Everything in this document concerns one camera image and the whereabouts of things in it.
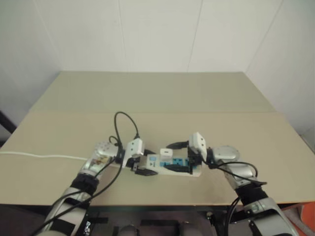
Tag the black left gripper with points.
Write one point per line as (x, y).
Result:
(135, 164)

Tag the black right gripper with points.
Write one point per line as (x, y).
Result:
(192, 157)

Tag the white power strip blue sockets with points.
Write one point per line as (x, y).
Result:
(180, 165)

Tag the white charger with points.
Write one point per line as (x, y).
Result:
(166, 155)

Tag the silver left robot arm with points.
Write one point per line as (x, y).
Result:
(94, 163)

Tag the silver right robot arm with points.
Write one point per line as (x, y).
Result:
(227, 153)

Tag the orange object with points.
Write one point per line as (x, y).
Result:
(308, 213)

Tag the black bar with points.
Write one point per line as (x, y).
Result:
(6, 121)

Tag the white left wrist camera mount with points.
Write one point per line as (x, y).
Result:
(135, 147)

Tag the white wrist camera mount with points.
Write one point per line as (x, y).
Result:
(135, 147)
(198, 143)

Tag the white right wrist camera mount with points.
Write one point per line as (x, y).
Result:
(198, 143)

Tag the black table frame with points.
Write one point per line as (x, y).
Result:
(152, 209)

